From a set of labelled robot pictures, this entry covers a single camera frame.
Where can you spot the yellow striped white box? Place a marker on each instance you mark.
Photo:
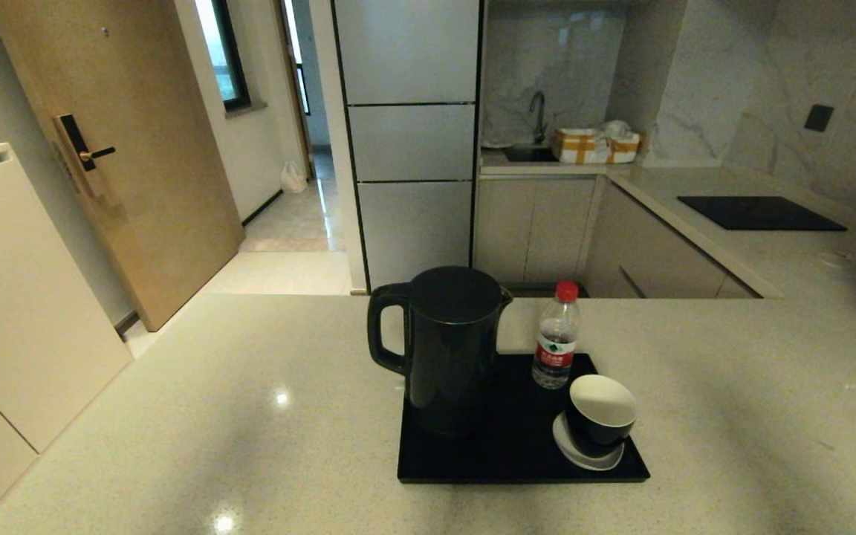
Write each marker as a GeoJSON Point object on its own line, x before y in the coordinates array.
{"type": "Point", "coordinates": [579, 146]}

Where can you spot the dark framed window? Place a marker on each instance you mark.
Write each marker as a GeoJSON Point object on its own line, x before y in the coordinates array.
{"type": "Point", "coordinates": [229, 59]}

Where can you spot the small white saucer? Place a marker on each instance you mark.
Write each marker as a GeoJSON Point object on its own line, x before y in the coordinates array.
{"type": "Point", "coordinates": [593, 465]}

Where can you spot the beige base cabinet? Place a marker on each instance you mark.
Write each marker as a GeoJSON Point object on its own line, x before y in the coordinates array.
{"type": "Point", "coordinates": [532, 230]}
{"type": "Point", "coordinates": [658, 256]}

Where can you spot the steel kitchen sink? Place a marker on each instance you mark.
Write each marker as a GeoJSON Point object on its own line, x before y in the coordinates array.
{"type": "Point", "coordinates": [530, 154]}

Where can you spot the black cup white inside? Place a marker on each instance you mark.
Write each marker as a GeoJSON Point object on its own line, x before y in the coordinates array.
{"type": "Point", "coordinates": [599, 429]}

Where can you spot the black wall socket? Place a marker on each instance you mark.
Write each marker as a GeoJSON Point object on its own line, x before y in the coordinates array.
{"type": "Point", "coordinates": [819, 118]}

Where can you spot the tall grey refrigerator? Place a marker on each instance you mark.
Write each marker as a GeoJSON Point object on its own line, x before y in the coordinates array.
{"type": "Point", "coordinates": [413, 148]}

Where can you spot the dark kitchen faucet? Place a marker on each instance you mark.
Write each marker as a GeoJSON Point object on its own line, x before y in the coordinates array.
{"type": "Point", "coordinates": [539, 111]}

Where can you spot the cardboard box yellow tape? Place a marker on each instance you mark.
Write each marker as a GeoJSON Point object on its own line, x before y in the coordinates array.
{"type": "Point", "coordinates": [625, 148]}

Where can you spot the light wooden door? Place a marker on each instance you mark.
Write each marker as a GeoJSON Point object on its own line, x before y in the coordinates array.
{"type": "Point", "coordinates": [138, 148]}

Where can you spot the white crumpled bag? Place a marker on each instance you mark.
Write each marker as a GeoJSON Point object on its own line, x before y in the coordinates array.
{"type": "Point", "coordinates": [616, 128]}

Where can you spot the clear water bottle red cap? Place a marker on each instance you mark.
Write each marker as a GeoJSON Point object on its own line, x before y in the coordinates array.
{"type": "Point", "coordinates": [554, 357]}

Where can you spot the black electric kettle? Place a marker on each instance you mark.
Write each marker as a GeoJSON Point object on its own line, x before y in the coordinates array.
{"type": "Point", "coordinates": [446, 349]}

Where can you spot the black rectangular tray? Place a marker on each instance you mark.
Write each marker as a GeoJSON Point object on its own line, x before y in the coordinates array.
{"type": "Point", "coordinates": [502, 453]}

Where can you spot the white plastic bag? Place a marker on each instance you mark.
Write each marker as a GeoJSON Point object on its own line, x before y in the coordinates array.
{"type": "Point", "coordinates": [293, 178]}

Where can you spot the white storage cabinet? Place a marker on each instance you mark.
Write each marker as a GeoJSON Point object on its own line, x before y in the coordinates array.
{"type": "Point", "coordinates": [19, 297]}

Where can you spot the black induction cooktop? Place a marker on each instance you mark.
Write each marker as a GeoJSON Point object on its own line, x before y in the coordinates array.
{"type": "Point", "coordinates": [759, 212]}

